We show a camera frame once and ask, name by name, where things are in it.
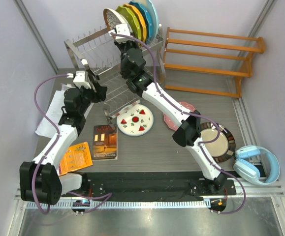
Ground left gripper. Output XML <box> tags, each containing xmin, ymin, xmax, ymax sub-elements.
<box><xmin>75</xmin><ymin>82</ymin><xmax>107</xmax><ymax>115</ymax></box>

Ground steel dish rack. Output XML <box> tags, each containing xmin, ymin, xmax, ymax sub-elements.
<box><xmin>63</xmin><ymin>22</ymin><xmax>165</xmax><ymax>123</ymax></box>

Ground brown floral pattern plate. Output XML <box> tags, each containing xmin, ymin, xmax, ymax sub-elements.
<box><xmin>103</xmin><ymin>8</ymin><xmax>128</xmax><ymax>30</ymax></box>

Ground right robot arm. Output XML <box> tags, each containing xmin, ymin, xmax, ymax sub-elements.
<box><xmin>114</xmin><ymin>40</ymin><xmax>227</xmax><ymax>194</ymax></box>

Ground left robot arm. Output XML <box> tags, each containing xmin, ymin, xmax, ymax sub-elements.
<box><xmin>19</xmin><ymin>81</ymin><xmax>104</xmax><ymax>205</ymax></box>

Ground orange wooden shelf rack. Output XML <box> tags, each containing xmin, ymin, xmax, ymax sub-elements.
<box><xmin>163</xmin><ymin>27</ymin><xmax>266</xmax><ymax>98</ymax></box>

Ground green plate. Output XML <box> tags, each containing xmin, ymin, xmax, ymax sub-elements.
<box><xmin>116</xmin><ymin>5</ymin><xmax>144</xmax><ymax>41</ymax></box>

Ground orange plate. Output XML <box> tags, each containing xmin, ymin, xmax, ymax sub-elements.
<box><xmin>123</xmin><ymin>3</ymin><xmax>147</xmax><ymax>43</ymax></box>

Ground blue dotted plate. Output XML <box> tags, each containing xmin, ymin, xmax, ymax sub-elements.
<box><xmin>129</xmin><ymin>0</ymin><xmax>154</xmax><ymax>44</ymax></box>

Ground stack of white papers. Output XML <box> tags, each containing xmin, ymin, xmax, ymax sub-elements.
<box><xmin>35</xmin><ymin>89</ymin><xmax>65</xmax><ymax>138</ymax></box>

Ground white strawberry plate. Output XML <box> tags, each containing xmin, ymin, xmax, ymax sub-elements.
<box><xmin>116</xmin><ymin>104</ymin><xmax>154</xmax><ymax>137</ymax></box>

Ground light blue plate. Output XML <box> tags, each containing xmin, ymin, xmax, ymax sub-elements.
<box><xmin>135</xmin><ymin>0</ymin><xmax>159</xmax><ymax>41</ymax></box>

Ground dark paperback book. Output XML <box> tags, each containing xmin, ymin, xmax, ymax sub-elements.
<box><xmin>93</xmin><ymin>125</ymin><xmax>118</xmax><ymax>160</ymax></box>

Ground orange booklet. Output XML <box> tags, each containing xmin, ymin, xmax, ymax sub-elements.
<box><xmin>58</xmin><ymin>142</ymin><xmax>93</xmax><ymax>176</ymax></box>

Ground pink dotted plate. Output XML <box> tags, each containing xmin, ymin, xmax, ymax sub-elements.
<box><xmin>163</xmin><ymin>101</ymin><xmax>196</xmax><ymax>131</ymax></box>

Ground dark rimmed cream plate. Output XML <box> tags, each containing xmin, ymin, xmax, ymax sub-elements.
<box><xmin>200</xmin><ymin>122</ymin><xmax>236</xmax><ymax>162</ymax></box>

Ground light blue headphones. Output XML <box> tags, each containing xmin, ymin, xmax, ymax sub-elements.
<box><xmin>233</xmin><ymin>145</ymin><xmax>281</xmax><ymax>186</ymax></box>

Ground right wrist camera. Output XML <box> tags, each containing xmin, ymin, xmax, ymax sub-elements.
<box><xmin>108</xmin><ymin>23</ymin><xmax>132</xmax><ymax>43</ymax></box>

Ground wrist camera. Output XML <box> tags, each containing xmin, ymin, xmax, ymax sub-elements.
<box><xmin>66</xmin><ymin>70</ymin><xmax>92</xmax><ymax>89</ymax></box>
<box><xmin>108</xmin><ymin>23</ymin><xmax>132</xmax><ymax>43</ymax></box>

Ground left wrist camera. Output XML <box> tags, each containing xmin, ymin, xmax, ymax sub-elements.
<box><xmin>66</xmin><ymin>70</ymin><xmax>92</xmax><ymax>89</ymax></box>

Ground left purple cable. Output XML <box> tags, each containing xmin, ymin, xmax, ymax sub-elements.
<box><xmin>32</xmin><ymin>73</ymin><xmax>113</xmax><ymax>214</ymax></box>

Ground purple cable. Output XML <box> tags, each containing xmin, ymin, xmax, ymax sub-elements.
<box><xmin>32</xmin><ymin>73</ymin><xmax>113</xmax><ymax>214</ymax></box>
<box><xmin>111</xmin><ymin>33</ymin><xmax>246</xmax><ymax>216</ymax></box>

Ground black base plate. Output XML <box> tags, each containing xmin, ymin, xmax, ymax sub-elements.
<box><xmin>76</xmin><ymin>171</ymin><xmax>237</xmax><ymax>202</ymax></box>

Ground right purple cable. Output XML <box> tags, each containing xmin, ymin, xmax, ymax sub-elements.
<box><xmin>111</xmin><ymin>33</ymin><xmax>246</xmax><ymax>216</ymax></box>

